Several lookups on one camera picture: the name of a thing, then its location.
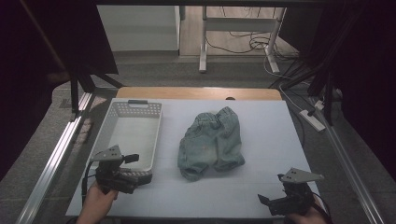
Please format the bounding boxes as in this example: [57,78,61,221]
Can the black stand legs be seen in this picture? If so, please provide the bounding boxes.
[68,63,126,115]
[307,69,336,127]

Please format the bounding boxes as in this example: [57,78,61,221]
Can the light blue denim shorts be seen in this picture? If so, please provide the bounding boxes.
[177,105,247,183]

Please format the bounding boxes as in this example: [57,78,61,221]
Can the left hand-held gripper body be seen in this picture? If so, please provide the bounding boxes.
[90,145,141,196]

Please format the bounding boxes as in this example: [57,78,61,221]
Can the dark curtain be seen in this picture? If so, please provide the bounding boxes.
[0,0,120,182]
[278,0,396,173]

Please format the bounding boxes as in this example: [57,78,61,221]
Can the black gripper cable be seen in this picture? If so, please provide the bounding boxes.
[312,191,333,224]
[80,160,98,204]

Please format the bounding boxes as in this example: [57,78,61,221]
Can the white power strip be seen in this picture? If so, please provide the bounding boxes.
[299,108,327,133]

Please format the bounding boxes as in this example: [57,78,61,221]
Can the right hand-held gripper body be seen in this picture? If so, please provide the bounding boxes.
[268,167,325,217]

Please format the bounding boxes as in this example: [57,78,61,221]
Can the white table cover sheet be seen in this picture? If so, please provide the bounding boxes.
[64,97,322,219]

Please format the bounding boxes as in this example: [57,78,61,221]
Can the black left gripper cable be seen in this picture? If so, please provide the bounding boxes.
[80,160,98,204]

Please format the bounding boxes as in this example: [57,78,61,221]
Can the white cabinet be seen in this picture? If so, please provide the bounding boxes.
[96,4,182,52]

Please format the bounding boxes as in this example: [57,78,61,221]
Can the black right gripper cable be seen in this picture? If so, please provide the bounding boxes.
[312,191,333,224]

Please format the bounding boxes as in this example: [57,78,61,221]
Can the black tangled floor cables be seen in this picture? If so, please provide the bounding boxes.
[205,6,302,63]

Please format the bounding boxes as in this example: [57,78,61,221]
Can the person's left hand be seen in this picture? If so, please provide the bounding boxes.
[76,181,120,224]

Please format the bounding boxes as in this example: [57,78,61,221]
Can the person's right hand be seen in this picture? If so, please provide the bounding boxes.
[285,203,332,224]

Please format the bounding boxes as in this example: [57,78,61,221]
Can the white metal desk frame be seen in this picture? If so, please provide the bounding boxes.
[198,5,288,75]

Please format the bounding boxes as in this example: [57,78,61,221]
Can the white floor cable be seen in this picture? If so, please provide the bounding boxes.
[262,55,314,114]

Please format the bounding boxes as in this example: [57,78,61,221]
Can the aluminium frame rail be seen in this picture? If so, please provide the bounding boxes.
[15,91,95,224]
[310,95,388,224]

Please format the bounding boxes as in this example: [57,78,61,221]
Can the white perforated plastic basket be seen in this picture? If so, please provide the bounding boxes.
[89,99,163,180]

